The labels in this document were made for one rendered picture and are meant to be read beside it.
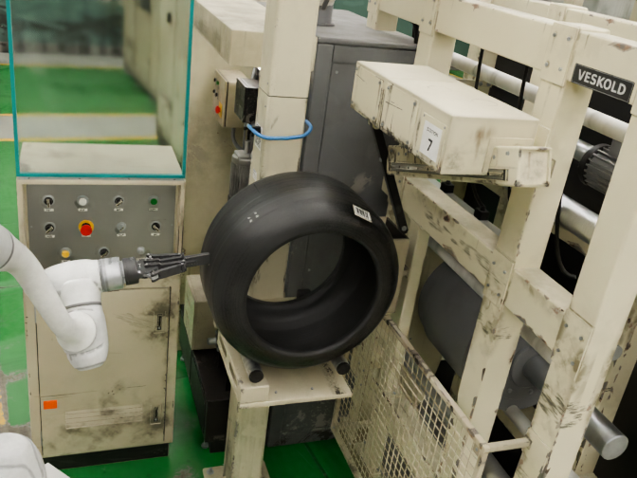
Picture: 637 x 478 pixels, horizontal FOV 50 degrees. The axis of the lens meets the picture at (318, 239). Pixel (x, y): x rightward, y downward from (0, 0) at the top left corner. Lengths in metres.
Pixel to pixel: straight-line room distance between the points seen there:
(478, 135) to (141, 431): 1.93
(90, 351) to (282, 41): 1.02
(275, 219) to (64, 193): 0.91
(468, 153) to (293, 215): 0.50
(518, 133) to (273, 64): 0.76
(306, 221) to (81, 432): 1.51
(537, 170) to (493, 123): 0.15
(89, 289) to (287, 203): 0.57
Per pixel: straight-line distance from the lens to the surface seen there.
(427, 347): 3.03
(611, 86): 1.67
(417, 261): 2.45
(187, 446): 3.17
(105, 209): 2.50
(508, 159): 1.65
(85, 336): 1.82
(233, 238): 1.85
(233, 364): 2.17
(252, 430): 2.71
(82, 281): 1.88
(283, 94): 2.10
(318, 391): 2.20
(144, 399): 2.89
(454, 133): 1.62
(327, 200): 1.86
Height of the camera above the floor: 2.13
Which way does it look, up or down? 24 degrees down
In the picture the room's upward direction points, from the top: 8 degrees clockwise
